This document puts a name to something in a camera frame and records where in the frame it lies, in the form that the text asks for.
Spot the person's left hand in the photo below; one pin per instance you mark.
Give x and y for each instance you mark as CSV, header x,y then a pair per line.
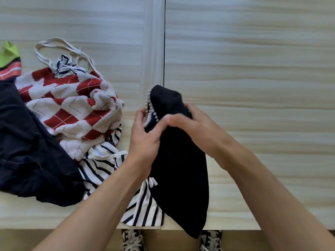
x,y
142,146

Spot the person's shoe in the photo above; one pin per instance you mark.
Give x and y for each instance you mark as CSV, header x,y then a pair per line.
x,y
133,240
211,241

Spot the black and white striped garment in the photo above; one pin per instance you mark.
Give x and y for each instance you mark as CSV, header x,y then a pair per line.
x,y
110,164

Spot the person's right thumb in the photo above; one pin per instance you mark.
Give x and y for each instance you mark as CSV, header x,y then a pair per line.
x,y
176,119

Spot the green and pink striped garment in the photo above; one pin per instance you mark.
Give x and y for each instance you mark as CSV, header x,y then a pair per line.
x,y
9,62

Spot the person's right hand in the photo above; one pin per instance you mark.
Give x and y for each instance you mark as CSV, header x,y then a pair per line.
x,y
201,128

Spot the person's left thumb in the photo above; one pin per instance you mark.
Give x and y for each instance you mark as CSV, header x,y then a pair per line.
x,y
156,129

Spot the person's right shoe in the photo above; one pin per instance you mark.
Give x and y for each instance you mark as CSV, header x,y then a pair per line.
x,y
211,241

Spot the black knit garment with pearls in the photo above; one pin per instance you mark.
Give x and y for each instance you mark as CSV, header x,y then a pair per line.
x,y
180,167

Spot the person's left shoe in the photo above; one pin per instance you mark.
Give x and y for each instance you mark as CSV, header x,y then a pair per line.
x,y
133,240

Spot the person's left forearm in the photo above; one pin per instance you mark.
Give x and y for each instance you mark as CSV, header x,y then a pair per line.
x,y
91,214

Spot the person's right forearm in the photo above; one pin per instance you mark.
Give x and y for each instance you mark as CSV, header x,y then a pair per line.
x,y
272,201

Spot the red and white argyle sweater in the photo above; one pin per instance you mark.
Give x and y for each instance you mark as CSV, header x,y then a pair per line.
x,y
73,109

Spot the dark navy garment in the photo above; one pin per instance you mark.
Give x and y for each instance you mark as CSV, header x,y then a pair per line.
x,y
28,151

